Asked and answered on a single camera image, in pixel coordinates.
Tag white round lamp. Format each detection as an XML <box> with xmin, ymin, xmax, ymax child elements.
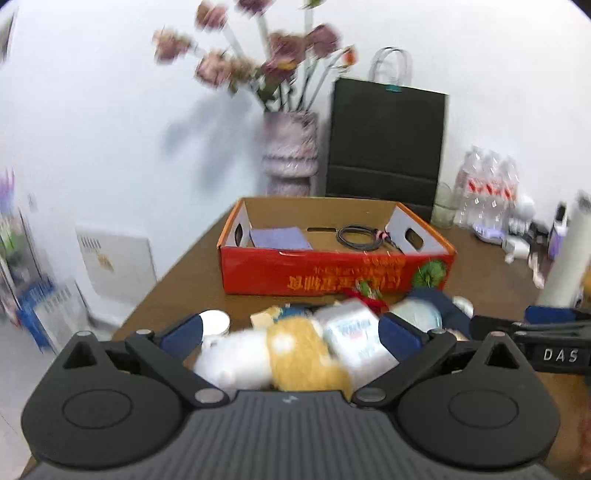
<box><xmin>511</xmin><ymin>193</ymin><xmax>536</xmax><ymax>234</ymax></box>

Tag dried pink roses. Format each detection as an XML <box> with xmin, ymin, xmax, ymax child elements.
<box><xmin>152</xmin><ymin>1</ymin><xmax>358</xmax><ymax>113</ymax></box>

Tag white thermos bottle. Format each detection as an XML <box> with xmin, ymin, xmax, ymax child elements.
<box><xmin>536</xmin><ymin>192</ymin><xmax>590</xmax><ymax>308</ymax></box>

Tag navy blue pouch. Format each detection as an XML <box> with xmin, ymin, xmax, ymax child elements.
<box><xmin>406</xmin><ymin>287</ymin><xmax>472</xmax><ymax>339</ymax></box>

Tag white charger adapter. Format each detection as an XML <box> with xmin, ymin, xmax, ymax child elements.
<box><xmin>502</xmin><ymin>236</ymin><xmax>531</xmax><ymax>264</ymax></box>

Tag clear glass cup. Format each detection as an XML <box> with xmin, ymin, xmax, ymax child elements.
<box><xmin>431</xmin><ymin>182</ymin><xmax>457</xmax><ymax>228</ymax></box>

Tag clear plastic swab box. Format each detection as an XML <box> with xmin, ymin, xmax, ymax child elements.
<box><xmin>314</xmin><ymin>299</ymin><xmax>399</xmax><ymax>391</ymax></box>

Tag purple case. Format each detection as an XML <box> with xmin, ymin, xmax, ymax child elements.
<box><xmin>472</xmin><ymin>225</ymin><xmax>506</xmax><ymax>246</ymax></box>

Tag purple cloth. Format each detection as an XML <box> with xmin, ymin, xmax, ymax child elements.
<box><xmin>250</xmin><ymin>227</ymin><xmax>312</xmax><ymax>250</ymax></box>

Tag red orange cardboard box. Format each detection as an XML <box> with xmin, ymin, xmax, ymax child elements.
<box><xmin>217</xmin><ymin>197</ymin><xmax>456</xmax><ymax>296</ymax></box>

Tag metal wire rack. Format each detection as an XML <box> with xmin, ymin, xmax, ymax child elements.
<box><xmin>1</xmin><ymin>211</ymin><xmax>53</xmax><ymax>326</ymax></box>

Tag white yellow plush toy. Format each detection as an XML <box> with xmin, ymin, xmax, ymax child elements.
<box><xmin>193</xmin><ymin>315</ymin><xmax>353</xmax><ymax>399</ymax></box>

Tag purple ceramic vase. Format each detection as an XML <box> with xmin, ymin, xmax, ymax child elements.
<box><xmin>262</xmin><ymin>111</ymin><xmax>318</xmax><ymax>197</ymax></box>

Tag black cable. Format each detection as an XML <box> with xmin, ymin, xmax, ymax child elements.
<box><xmin>334</xmin><ymin>224</ymin><xmax>403</xmax><ymax>254</ymax></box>

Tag small white round tin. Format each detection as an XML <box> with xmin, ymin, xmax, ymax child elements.
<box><xmin>452</xmin><ymin>296</ymin><xmax>474</xmax><ymax>319</ymax></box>

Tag black paper bag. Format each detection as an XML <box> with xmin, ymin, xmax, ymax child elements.
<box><xmin>325</xmin><ymin>46</ymin><xmax>448</xmax><ymax>221</ymax></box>

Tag white wall panel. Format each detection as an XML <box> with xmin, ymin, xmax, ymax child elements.
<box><xmin>75</xmin><ymin>226</ymin><xmax>157</xmax><ymax>306</ymax></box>

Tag blue white paper bags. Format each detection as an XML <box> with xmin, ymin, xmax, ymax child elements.
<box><xmin>17</xmin><ymin>278</ymin><xmax>90</xmax><ymax>353</ymax></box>

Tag water bottle pack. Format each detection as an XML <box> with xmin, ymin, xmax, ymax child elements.
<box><xmin>454</xmin><ymin>146</ymin><xmax>520</xmax><ymax>231</ymax></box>

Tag white round jar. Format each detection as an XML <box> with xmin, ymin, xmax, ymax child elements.
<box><xmin>199</xmin><ymin>310</ymin><xmax>230</xmax><ymax>349</ymax></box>

